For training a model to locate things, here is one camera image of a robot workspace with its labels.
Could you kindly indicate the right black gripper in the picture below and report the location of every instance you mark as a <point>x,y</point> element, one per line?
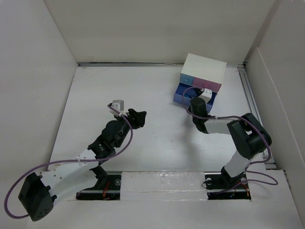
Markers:
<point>189,109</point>

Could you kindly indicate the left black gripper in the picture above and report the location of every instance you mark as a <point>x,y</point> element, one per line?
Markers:
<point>135,119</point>

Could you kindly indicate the pink drawer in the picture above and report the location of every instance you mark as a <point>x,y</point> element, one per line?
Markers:
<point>202,83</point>

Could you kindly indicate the light blue drawer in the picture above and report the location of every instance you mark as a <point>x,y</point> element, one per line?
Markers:
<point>186,79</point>

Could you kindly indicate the white drawer cabinet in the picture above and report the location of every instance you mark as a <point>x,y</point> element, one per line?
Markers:
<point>204,68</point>

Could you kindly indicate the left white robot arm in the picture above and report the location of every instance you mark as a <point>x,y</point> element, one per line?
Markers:
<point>40,193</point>

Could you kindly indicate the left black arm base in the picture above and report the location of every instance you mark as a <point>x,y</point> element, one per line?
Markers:
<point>107,186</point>

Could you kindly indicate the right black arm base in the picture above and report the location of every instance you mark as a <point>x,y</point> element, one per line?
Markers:
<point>218,189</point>

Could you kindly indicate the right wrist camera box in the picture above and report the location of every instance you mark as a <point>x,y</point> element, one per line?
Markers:
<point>206,95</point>

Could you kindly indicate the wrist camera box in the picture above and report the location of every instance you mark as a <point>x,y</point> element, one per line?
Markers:
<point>117,108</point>
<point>206,95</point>

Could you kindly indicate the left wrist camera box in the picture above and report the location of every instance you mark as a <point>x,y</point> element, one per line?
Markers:
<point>117,108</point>

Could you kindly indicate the back aluminium rail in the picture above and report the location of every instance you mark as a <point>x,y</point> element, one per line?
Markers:
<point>126,64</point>

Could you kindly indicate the aluminium rail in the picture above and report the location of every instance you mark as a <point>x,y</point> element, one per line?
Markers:
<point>126,64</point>
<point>270,164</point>

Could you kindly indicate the right aluminium rail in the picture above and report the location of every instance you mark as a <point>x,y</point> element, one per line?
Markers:
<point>270,164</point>

